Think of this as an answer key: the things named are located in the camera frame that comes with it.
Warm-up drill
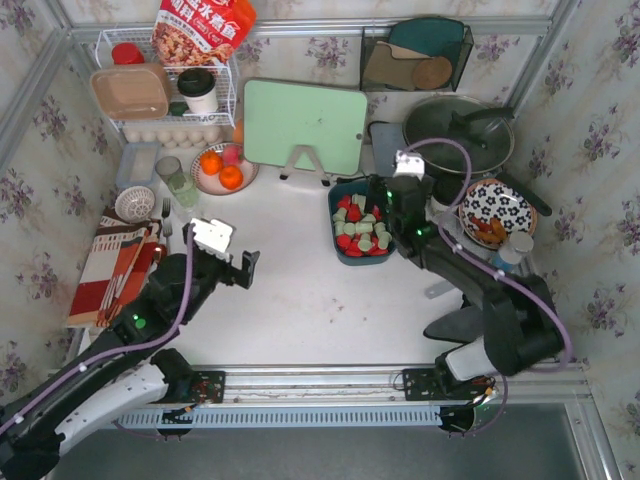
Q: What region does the white wire rack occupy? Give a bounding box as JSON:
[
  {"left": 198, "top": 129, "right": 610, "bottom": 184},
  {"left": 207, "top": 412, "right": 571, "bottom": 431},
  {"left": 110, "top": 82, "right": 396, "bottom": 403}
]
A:
[{"left": 93, "top": 27, "right": 240, "bottom": 129}]

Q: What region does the black wok with glass lid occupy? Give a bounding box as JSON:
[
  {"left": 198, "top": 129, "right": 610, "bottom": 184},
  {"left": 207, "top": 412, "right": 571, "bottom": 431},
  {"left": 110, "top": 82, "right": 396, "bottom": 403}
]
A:
[{"left": 402, "top": 95, "right": 552, "bottom": 217}]

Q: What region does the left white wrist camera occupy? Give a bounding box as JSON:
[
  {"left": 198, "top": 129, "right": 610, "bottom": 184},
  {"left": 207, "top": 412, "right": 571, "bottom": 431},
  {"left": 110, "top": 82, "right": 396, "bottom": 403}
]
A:
[{"left": 190, "top": 218, "right": 235, "bottom": 262}]

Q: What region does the red snack bag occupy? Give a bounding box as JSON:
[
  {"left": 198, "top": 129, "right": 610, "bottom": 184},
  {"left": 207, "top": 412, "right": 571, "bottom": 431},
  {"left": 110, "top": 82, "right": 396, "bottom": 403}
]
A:
[{"left": 151, "top": 0, "right": 257, "bottom": 67}]

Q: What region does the white bottle grey cap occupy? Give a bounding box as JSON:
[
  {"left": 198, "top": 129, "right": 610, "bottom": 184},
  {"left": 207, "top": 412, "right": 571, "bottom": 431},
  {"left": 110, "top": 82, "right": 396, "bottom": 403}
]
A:
[{"left": 491, "top": 231, "right": 534, "bottom": 272}]

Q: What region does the white egg tray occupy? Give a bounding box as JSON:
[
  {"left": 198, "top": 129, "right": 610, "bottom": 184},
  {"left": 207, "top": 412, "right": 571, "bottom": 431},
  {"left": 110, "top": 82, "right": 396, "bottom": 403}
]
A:
[{"left": 122, "top": 126, "right": 224, "bottom": 149}]

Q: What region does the white jar black lid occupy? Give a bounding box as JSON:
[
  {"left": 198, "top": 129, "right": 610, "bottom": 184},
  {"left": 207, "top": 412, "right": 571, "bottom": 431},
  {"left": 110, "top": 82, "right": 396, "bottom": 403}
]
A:
[{"left": 431, "top": 176, "right": 463, "bottom": 214}]

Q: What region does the black mesh holder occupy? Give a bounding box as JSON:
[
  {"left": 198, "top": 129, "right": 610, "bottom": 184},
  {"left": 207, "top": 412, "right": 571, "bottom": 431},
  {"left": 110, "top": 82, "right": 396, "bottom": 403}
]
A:
[{"left": 359, "top": 16, "right": 474, "bottom": 92}]

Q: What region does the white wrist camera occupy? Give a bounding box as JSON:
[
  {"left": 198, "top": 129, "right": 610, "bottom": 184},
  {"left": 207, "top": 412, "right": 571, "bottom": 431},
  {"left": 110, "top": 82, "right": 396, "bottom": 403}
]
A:
[
  {"left": 190, "top": 218, "right": 235, "bottom": 262},
  {"left": 393, "top": 150, "right": 425, "bottom": 179}
]

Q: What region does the orange fruit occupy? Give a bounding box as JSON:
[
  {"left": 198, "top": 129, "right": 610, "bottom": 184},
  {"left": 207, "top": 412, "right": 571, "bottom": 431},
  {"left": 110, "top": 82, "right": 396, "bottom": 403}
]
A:
[
  {"left": 199, "top": 151, "right": 224, "bottom": 176},
  {"left": 219, "top": 165, "right": 244, "bottom": 191}
]

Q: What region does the green glass cup left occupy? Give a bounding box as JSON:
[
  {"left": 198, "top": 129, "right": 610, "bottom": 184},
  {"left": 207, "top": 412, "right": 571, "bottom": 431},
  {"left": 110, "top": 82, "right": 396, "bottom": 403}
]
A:
[{"left": 167, "top": 172, "right": 199, "bottom": 209}]

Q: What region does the green capsule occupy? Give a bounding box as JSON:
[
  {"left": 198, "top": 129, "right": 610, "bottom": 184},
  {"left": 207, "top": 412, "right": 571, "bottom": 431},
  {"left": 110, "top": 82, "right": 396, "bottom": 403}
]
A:
[{"left": 351, "top": 194, "right": 367, "bottom": 209}]

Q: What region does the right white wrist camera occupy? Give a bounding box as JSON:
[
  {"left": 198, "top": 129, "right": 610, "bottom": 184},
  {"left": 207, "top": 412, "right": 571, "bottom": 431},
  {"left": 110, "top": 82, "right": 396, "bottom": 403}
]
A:
[{"left": 393, "top": 150, "right": 425, "bottom": 179}]

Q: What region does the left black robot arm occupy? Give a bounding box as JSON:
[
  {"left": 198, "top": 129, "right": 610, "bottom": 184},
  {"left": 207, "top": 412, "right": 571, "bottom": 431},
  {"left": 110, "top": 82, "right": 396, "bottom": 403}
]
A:
[{"left": 1, "top": 248, "right": 259, "bottom": 479}]

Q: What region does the white small strainer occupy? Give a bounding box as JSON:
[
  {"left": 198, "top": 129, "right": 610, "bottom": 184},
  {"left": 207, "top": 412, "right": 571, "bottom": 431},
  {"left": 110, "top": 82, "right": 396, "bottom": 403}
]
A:
[{"left": 114, "top": 186, "right": 155, "bottom": 223}]

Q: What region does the white cup black lid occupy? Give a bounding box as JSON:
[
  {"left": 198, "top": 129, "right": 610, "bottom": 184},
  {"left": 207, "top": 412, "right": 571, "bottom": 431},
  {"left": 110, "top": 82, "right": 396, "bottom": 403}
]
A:
[{"left": 177, "top": 67, "right": 219, "bottom": 114}]

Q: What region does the red capsule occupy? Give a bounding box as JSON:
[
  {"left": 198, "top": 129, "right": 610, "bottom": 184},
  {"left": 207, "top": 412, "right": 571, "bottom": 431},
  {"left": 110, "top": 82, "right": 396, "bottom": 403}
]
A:
[
  {"left": 336, "top": 195, "right": 351, "bottom": 210},
  {"left": 336, "top": 234, "right": 363, "bottom": 257},
  {"left": 346, "top": 204, "right": 362, "bottom": 223}
]

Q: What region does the grey fluffy cloth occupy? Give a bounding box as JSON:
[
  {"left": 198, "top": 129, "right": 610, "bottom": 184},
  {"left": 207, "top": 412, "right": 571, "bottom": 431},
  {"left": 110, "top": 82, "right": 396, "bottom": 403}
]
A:
[{"left": 423, "top": 306, "right": 483, "bottom": 344}]

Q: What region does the red bottle cap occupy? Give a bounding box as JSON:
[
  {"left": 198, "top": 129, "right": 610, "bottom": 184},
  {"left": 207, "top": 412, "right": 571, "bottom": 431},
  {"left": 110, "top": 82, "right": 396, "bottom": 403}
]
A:
[{"left": 111, "top": 42, "right": 145, "bottom": 65}]

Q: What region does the black power plug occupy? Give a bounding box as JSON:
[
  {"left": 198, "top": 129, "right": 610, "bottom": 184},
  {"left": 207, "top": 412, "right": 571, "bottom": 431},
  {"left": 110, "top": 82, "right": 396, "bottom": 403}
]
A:
[{"left": 335, "top": 175, "right": 368, "bottom": 185}]

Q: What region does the pink peach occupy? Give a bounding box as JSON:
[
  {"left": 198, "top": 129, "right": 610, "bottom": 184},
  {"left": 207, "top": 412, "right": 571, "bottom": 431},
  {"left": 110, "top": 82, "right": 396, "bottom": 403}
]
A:
[{"left": 221, "top": 144, "right": 244, "bottom": 166}]

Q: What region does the green cutting board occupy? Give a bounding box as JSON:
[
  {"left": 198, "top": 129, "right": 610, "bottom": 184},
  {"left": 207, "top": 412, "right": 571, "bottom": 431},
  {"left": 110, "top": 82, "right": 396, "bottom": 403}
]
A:
[{"left": 243, "top": 79, "right": 368, "bottom": 176}]

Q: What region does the cutting board metal stand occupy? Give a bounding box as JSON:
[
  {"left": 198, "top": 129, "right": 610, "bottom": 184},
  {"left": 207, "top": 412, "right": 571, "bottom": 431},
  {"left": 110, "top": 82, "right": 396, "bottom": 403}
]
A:
[{"left": 279, "top": 145, "right": 331, "bottom": 187}]

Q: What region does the silver fork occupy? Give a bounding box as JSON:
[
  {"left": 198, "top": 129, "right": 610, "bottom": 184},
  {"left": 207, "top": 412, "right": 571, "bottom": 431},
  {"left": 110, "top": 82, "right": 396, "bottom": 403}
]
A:
[{"left": 161, "top": 197, "right": 173, "bottom": 249}]

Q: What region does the striped red cloth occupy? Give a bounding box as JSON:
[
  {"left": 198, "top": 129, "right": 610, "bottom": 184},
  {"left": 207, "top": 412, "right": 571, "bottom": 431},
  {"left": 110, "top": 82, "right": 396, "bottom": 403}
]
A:
[{"left": 66, "top": 209, "right": 161, "bottom": 328}]

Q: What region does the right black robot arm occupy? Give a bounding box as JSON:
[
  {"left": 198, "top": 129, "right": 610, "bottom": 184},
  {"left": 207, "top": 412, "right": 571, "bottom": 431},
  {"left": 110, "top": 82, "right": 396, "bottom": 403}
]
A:
[{"left": 368, "top": 175, "right": 573, "bottom": 382}]

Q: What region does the teal plastic storage basket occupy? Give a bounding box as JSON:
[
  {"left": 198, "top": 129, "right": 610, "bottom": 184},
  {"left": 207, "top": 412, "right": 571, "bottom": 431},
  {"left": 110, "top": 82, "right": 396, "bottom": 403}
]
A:
[{"left": 328, "top": 181, "right": 396, "bottom": 266}]

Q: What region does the grey glass cup left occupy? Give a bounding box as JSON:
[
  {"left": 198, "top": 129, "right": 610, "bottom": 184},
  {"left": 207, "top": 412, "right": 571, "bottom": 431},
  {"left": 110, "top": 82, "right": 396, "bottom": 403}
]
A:
[{"left": 155, "top": 156, "right": 183, "bottom": 184}]

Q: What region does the orange fruit right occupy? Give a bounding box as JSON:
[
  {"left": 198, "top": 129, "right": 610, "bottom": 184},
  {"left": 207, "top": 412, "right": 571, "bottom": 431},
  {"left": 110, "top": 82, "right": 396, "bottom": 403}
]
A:
[{"left": 219, "top": 165, "right": 244, "bottom": 191}]

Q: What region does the fruit plate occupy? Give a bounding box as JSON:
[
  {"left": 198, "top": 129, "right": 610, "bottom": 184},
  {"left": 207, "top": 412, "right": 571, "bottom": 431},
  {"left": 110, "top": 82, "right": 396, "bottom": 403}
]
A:
[{"left": 190, "top": 142, "right": 259, "bottom": 196}]

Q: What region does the clear storage box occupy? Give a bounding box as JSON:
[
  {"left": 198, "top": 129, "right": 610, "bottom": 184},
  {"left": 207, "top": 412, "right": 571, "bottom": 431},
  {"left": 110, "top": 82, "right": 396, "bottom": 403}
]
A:
[{"left": 115, "top": 142, "right": 161, "bottom": 189}]

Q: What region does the orange fruit left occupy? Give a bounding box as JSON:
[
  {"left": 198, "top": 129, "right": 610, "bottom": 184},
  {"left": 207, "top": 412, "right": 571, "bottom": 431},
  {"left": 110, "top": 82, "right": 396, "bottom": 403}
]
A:
[{"left": 199, "top": 151, "right": 224, "bottom": 176}]

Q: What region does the flower pattern plate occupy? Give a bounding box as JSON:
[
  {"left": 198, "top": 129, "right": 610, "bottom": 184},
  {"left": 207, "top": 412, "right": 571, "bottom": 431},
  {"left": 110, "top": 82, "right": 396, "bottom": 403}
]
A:
[{"left": 457, "top": 179, "right": 537, "bottom": 250}]

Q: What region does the copper spoon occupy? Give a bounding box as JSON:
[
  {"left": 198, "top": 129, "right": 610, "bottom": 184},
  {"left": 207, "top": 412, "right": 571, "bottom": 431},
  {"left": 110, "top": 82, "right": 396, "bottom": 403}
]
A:
[{"left": 152, "top": 245, "right": 167, "bottom": 265}]

